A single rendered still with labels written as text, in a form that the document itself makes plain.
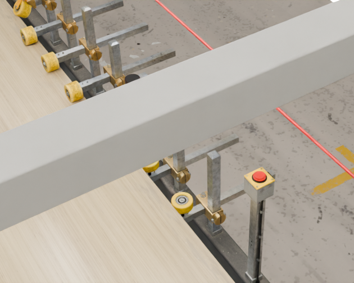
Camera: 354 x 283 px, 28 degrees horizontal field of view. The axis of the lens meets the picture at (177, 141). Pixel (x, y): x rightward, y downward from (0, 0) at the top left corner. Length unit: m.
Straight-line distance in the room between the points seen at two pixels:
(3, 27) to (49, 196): 3.07
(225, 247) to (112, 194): 0.47
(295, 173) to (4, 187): 3.48
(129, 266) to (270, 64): 1.86
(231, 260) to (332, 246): 1.07
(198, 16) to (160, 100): 4.60
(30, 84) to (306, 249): 1.56
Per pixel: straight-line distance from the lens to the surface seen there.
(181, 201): 2.56
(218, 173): 2.48
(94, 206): 2.58
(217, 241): 2.70
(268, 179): 2.20
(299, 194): 3.84
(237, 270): 2.62
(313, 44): 0.61
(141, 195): 2.60
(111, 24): 5.12
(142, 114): 0.53
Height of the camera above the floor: 2.81
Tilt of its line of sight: 43 degrees down
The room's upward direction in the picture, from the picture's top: 3 degrees counter-clockwise
